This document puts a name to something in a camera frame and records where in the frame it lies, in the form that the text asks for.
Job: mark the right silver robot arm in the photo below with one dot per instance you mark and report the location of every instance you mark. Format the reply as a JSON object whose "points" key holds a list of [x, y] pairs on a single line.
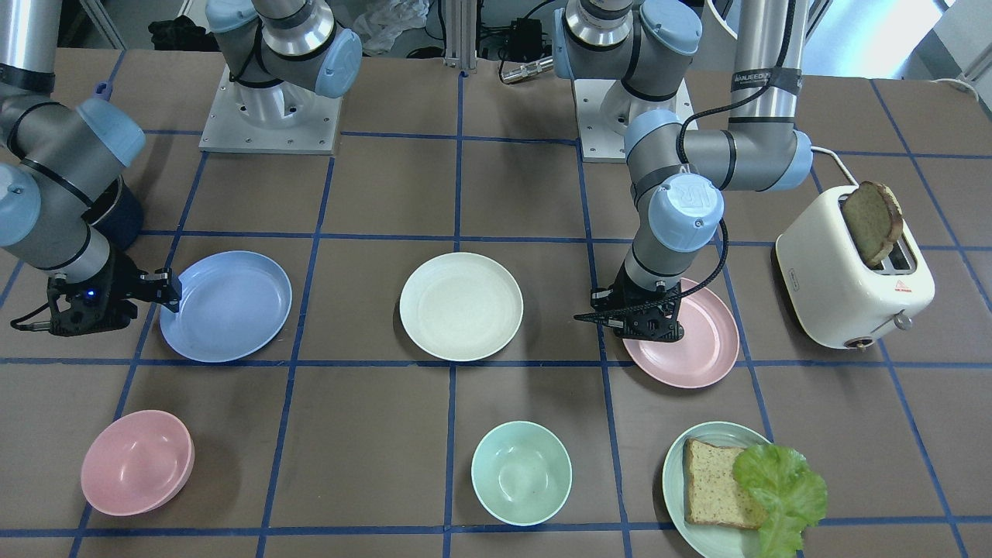
{"points": [[68, 158]]}

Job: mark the green lettuce leaf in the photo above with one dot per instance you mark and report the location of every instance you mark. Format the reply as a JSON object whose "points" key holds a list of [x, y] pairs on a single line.
{"points": [[793, 496]]}

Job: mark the cream plate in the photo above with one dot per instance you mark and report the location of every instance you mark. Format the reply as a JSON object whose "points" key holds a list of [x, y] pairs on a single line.
{"points": [[461, 307]]}

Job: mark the pink bowl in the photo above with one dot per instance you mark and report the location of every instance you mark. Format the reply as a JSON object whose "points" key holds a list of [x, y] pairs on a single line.
{"points": [[137, 463]]}

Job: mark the aluminium frame post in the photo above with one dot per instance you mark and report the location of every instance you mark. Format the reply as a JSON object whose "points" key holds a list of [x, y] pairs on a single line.
{"points": [[461, 28]]}

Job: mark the blue saucepan with lid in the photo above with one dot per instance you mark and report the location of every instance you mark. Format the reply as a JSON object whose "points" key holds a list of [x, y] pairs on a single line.
{"points": [[120, 213]]}

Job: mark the green bowl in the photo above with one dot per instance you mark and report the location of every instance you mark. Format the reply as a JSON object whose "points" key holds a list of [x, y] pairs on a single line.
{"points": [[521, 473]]}

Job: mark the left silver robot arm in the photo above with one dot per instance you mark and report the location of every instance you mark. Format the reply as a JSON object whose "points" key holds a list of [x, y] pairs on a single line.
{"points": [[680, 168]]}

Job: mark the green plate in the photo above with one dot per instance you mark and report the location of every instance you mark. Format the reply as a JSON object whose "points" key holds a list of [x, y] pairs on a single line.
{"points": [[708, 540]]}

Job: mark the bread slice on plate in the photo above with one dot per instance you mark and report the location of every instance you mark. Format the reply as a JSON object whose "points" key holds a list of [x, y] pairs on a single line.
{"points": [[712, 494]]}

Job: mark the blue plate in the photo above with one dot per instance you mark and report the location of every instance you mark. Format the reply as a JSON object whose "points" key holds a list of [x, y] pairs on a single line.
{"points": [[233, 304]]}

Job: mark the pink plate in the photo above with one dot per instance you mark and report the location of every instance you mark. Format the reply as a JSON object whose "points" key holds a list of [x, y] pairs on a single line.
{"points": [[705, 354]]}

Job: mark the bread slice in toaster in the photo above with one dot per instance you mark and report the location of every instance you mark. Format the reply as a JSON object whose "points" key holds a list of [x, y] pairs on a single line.
{"points": [[874, 220]]}

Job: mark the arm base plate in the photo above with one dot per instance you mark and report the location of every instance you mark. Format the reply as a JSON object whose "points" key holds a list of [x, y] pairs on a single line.
{"points": [[604, 110], [284, 119]]}

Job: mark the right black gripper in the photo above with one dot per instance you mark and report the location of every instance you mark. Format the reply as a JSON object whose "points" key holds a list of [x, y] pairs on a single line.
{"points": [[116, 280]]}

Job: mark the cream toaster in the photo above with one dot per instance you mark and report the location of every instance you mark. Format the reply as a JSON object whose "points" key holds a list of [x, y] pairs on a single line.
{"points": [[839, 301]]}

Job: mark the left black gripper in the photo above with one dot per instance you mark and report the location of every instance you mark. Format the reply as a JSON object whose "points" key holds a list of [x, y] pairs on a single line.
{"points": [[637, 293]]}

